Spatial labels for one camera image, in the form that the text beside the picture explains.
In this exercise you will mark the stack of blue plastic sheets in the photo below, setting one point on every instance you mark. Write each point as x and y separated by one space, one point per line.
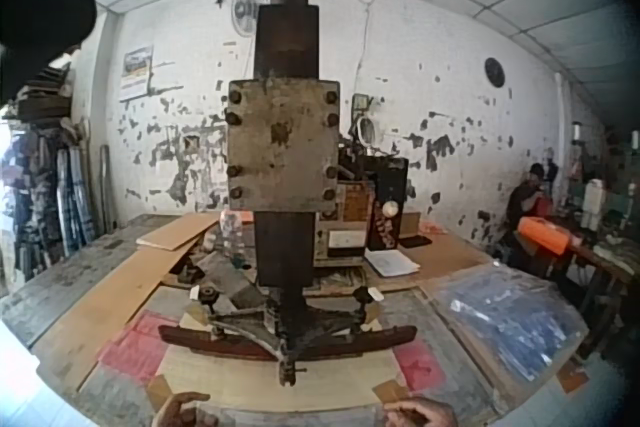
510 317

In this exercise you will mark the long brown wooden board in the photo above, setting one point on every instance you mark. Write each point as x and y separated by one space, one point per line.
110 307

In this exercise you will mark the flat black object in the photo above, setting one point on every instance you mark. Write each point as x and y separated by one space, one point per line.
416 240

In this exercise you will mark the person's left fingers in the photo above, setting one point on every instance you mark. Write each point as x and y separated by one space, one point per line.
187 398

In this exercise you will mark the black round wall clock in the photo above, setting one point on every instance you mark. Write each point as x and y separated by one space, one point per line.
494 72

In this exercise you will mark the black machine with white dial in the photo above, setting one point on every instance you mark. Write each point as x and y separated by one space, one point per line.
387 197

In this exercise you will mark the beige sheet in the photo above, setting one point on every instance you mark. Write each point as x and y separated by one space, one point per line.
240 377

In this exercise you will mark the clear water bottle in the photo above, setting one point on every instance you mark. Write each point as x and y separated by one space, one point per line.
231 232

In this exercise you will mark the cluttered storage shelf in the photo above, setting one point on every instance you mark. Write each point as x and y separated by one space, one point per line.
45 172

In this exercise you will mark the person's left hand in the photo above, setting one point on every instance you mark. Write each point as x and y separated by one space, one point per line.
175 412

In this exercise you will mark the person's right fingers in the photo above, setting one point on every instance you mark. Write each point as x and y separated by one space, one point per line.
407 409

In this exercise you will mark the orange plastic box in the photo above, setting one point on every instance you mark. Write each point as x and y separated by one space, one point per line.
544 234

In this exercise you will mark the white wall fan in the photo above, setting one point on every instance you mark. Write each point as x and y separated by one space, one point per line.
246 9

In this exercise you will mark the wall calendar poster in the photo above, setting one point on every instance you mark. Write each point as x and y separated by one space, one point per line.
136 72

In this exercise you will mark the brown carton box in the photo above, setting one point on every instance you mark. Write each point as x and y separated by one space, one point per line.
345 227

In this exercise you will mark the person's right hand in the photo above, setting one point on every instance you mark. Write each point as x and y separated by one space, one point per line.
430 412

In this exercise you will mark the white paper sheet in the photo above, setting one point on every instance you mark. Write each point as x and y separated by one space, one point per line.
391 263

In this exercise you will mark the oval mirror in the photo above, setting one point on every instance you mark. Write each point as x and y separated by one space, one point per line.
366 130

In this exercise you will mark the work table with sewing machines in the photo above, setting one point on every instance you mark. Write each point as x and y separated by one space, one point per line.
605 227

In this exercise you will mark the brown tape piece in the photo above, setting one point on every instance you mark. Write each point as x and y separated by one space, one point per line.
159 392
390 391
571 378

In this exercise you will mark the black rounded hood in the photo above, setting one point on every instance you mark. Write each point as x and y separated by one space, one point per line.
40 22

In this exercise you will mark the metal pipes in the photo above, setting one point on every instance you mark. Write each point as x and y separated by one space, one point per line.
106 187

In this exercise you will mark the rusty metal press machine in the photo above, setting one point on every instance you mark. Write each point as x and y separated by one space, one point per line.
286 147

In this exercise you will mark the short brown cardboard board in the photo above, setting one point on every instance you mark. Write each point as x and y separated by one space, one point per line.
175 233

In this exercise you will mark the pink plastic sheet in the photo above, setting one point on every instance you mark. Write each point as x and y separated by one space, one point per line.
135 347
420 364

